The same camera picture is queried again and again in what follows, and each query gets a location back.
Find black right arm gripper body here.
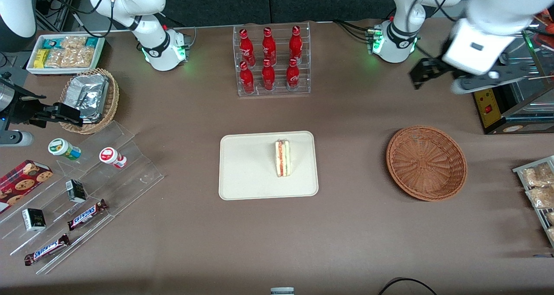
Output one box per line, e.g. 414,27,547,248
8,92,56,129

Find triangle sandwich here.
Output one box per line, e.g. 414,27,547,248
275,140,291,178

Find white snack tray box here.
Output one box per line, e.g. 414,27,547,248
26,34,106,75

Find tan deep wicker basket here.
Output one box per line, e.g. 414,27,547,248
59,68,120,135

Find brown round wicker basket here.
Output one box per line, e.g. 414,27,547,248
386,126,468,201

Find cream plastic tray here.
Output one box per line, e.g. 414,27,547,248
219,131,319,201

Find silver foil packet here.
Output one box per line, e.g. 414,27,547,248
66,74,109,110
76,107,105,123

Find green lidded yogurt cup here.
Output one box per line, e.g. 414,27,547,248
48,138,82,162

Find black glass food warmer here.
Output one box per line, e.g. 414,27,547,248
472,29,554,134

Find yellow snack pack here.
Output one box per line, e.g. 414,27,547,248
34,49,51,69

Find clear bagged cracker pack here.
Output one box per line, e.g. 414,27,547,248
45,48,94,68
61,36,87,50

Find red orange item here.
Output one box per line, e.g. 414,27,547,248
536,9,554,49

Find red lidded yogurt cup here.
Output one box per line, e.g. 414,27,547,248
99,147,128,169

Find red plaid cookie box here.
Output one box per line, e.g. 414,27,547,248
0,159,54,214

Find small black carton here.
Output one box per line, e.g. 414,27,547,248
22,208,47,232
65,179,87,204

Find clear acrylic stepped stand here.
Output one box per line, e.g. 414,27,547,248
0,121,165,275

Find brown Snickers bar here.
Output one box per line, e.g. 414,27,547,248
67,199,108,231
24,233,71,266

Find clear acrylic bottle rack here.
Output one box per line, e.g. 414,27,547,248
233,22,311,97

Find red cola bottle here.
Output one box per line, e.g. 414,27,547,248
262,27,277,64
261,59,276,91
239,61,255,94
289,26,303,62
239,28,256,66
286,58,300,91

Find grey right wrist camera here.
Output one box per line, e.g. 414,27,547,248
0,130,34,147

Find black cable bundle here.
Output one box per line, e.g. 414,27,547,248
333,19,376,42

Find grey wire display rack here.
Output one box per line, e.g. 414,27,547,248
512,156,554,248

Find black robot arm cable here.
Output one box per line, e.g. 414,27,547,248
38,0,114,38

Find black looped cable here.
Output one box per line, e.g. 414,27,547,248
378,277,439,295

